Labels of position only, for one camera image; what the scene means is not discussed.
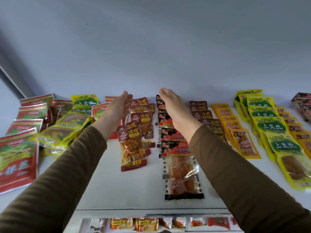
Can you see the person's right hand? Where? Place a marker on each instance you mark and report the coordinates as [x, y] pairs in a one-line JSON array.
[[176, 110]]

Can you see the person's left hand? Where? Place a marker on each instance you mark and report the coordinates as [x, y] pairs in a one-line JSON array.
[[116, 107]]

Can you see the person's right fingers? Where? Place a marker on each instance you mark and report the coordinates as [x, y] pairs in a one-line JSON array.
[[166, 95]]

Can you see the person's left fingers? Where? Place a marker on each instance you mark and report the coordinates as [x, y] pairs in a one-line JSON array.
[[126, 98]]

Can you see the person's right forearm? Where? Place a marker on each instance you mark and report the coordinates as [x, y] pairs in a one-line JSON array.
[[238, 186]]

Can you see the person's left forearm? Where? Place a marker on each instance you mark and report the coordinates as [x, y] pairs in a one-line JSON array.
[[55, 181]]

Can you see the row of dark red packets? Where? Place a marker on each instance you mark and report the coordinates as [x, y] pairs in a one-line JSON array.
[[206, 115]]

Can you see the row of maroon snack packets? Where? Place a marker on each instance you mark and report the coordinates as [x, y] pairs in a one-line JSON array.
[[131, 143]]

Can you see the pile of yellow green packets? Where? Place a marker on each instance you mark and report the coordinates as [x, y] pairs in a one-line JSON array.
[[58, 135]]

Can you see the row of black red packets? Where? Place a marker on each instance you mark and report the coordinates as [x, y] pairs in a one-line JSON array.
[[182, 177]]

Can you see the row of yellow orange packets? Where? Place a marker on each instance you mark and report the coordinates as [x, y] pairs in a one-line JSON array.
[[244, 143]]

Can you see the orange noodle packet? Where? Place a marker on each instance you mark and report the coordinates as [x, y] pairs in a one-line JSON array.
[[121, 223], [146, 224]]

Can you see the row of red green packets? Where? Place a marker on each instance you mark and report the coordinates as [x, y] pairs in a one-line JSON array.
[[17, 162]]

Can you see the white red sauce packet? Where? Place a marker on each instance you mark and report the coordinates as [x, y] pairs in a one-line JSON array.
[[166, 222], [196, 222], [179, 222]]

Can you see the row of yellow brown packets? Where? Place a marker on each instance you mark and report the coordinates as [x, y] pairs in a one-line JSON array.
[[295, 128]]

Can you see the row of yellow green packets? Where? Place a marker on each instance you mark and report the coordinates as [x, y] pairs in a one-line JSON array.
[[289, 152]]

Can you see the red snack packet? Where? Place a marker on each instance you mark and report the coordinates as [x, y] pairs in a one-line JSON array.
[[218, 222]]

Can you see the stack of dark brown packets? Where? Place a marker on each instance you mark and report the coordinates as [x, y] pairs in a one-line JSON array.
[[303, 104]]

